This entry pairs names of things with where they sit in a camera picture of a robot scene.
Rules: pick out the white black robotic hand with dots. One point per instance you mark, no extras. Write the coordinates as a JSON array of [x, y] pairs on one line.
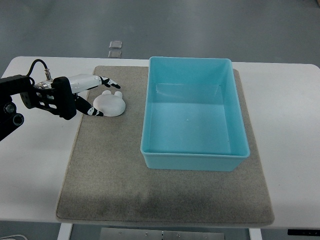
[[83, 82]]

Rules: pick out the white bunny toy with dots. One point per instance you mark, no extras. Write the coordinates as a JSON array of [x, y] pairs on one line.
[[111, 105]]

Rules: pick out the blue plastic box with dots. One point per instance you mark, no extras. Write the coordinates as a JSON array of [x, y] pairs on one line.
[[193, 118]]

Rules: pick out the lower floor socket plate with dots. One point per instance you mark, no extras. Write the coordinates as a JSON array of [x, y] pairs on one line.
[[115, 54]]

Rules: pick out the floor socket plate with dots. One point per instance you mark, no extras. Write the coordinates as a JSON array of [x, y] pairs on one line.
[[115, 44], [115, 54]]

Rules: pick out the upper floor socket plate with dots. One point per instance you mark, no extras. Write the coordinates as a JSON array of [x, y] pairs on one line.
[[115, 44]]

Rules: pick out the grey felt mat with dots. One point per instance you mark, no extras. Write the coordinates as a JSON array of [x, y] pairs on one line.
[[107, 180]]

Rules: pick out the black table control panel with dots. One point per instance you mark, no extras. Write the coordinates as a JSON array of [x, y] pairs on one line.
[[304, 232]]

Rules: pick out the metal table base plate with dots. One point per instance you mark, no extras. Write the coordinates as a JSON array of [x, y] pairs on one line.
[[150, 234]]

